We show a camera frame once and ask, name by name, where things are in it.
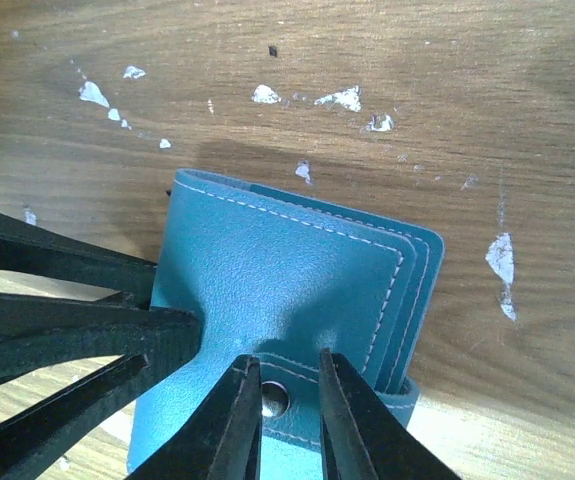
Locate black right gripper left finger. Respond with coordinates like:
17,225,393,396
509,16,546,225
129,355,262,480

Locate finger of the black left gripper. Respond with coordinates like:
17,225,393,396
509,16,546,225
0,293,202,479
0,213,157,308

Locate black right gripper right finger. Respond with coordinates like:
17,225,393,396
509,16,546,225
319,348,458,480

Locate blue leather card holder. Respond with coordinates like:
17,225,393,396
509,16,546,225
128,169,444,479

